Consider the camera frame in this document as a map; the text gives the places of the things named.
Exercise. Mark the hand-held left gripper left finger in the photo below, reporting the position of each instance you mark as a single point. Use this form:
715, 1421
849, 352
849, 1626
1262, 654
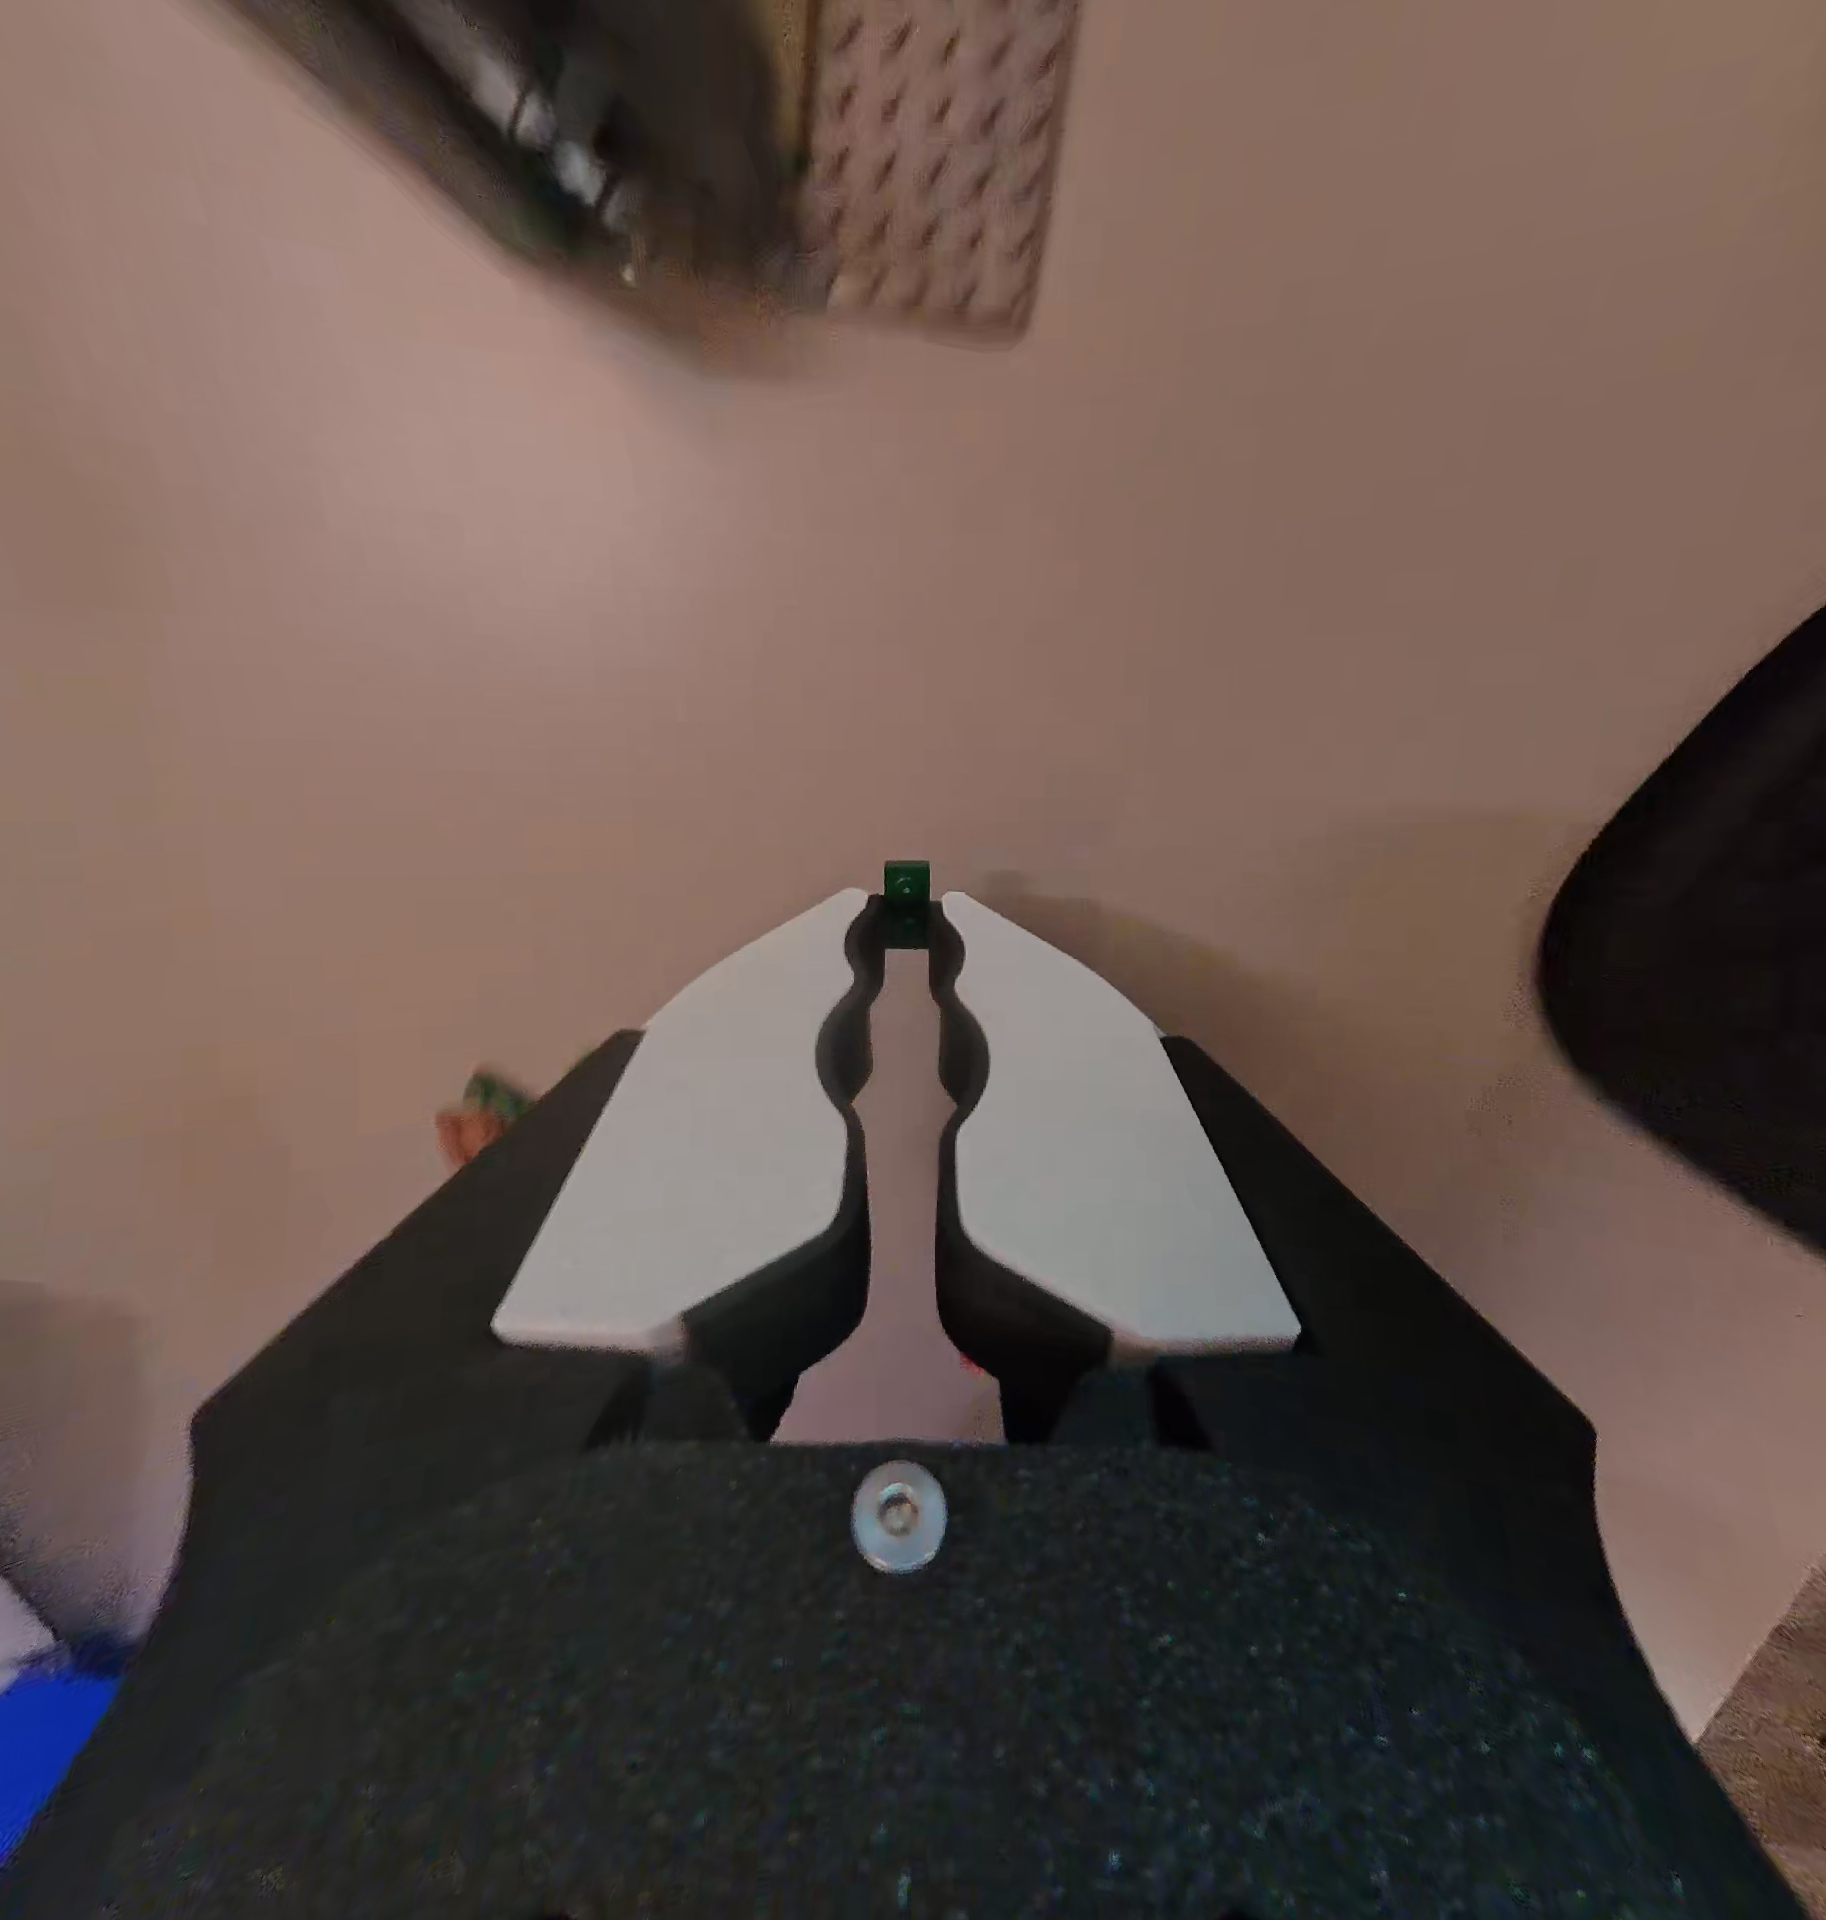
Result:
705, 1170

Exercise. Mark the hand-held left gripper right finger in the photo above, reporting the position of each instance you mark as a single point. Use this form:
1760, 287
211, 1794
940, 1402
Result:
1109, 1170

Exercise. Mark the small green brick plate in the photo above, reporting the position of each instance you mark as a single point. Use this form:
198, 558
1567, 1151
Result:
906, 885

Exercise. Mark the blue bin with bricks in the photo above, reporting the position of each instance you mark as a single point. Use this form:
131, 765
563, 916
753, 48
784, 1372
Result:
14, 1770

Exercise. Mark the grey and green brick model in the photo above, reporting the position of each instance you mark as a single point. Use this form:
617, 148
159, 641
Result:
929, 181

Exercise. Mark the grey desk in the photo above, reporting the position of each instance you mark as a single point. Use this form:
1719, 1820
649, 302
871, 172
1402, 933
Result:
1304, 525

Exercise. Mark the black mesh office chair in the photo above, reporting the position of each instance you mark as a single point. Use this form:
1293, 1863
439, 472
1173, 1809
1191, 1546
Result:
1724, 931

